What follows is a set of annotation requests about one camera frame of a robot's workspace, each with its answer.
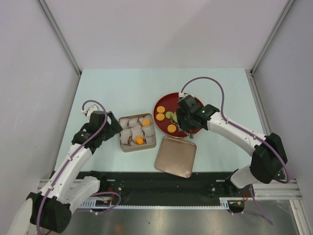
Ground metal serving tongs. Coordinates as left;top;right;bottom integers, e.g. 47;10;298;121
172;123;194;139

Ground orange fish-shaped cookie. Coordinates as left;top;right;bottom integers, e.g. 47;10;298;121
135;136;144;145

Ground gold cookie tin box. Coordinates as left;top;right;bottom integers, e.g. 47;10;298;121
118;113;157;153

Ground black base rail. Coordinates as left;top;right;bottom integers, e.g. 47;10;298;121
75;171;286;206

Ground green sandwich cookie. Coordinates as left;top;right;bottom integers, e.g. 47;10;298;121
170;117;177;124
165;112;173;119

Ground white paper cookie cups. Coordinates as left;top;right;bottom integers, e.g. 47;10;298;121
119;116;156;147

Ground red round tray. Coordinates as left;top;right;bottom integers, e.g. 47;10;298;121
153;92;207;139

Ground orange biscuit cookie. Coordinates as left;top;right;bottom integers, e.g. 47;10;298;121
142;119;151;126
167;124;177;133
156;106;165;113
156;113;165;121

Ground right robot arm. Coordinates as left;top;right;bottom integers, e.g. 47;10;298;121
176;93;288;188

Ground white cable duct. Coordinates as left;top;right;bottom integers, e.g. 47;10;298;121
78;200;230;209

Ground orange biscuit cookie bottom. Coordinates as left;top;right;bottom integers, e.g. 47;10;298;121
167;124;177;133

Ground aluminium frame right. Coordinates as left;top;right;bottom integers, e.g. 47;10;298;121
246;70;313;235

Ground gold tin lid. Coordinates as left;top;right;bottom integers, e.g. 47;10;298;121
155;137;197;179

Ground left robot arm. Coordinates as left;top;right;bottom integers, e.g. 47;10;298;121
28;111;122;233

